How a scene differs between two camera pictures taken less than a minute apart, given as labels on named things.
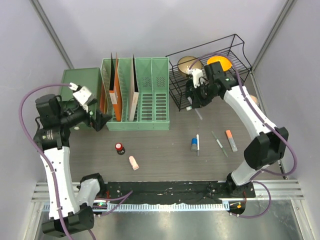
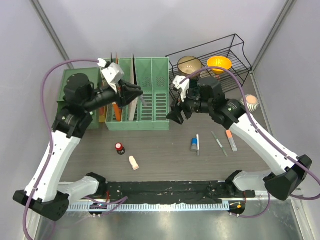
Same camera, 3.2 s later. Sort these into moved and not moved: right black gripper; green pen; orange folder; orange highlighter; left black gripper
Moved: right black gripper; left black gripper
Not moved: orange folder; orange highlighter; green pen
